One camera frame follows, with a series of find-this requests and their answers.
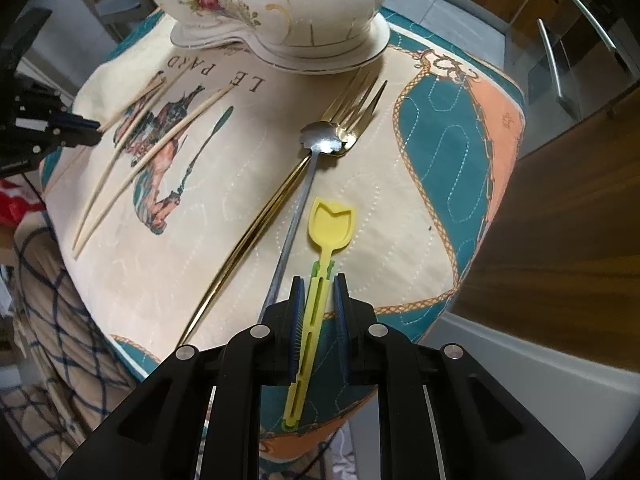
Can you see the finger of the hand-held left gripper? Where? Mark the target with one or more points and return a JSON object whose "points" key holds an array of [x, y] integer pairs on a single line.
{"points": [[75, 121], [75, 138]]}

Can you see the built-in oven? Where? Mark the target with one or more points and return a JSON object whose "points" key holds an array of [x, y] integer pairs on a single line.
{"points": [[575, 70]]}

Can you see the teal cream printed quilted cloth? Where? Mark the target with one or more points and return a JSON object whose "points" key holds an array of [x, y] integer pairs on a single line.
{"points": [[375, 160]]}

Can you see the silver metal spoon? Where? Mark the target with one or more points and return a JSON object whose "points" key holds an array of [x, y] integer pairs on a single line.
{"points": [[322, 140]]}

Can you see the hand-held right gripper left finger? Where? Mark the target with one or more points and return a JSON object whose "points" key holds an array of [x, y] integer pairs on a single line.
{"points": [[297, 320]]}

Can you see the beige blue checked cloth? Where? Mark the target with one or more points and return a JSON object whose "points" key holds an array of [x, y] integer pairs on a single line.
{"points": [[50, 360]]}

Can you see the white ceramic holder saucer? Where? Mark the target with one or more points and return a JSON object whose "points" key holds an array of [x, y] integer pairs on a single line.
{"points": [[320, 61]]}

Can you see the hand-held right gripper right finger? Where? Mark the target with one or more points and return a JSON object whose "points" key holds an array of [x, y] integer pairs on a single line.
{"points": [[342, 325]]}

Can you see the wooden chopstick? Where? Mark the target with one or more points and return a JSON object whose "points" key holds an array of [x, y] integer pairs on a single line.
{"points": [[150, 157], [150, 109], [110, 188], [132, 104]]}

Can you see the red plastic bag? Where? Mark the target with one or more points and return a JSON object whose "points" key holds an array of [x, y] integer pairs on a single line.
{"points": [[12, 205]]}

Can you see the gold metal fork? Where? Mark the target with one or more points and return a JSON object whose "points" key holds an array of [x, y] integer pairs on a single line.
{"points": [[250, 230]]}

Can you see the yellow green plastic spoon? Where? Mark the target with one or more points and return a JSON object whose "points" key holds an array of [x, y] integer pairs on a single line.
{"points": [[332, 225]]}

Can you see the white floral ceramic utensil holder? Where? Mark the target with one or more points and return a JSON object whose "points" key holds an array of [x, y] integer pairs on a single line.
{"points": [[300, 0]]}

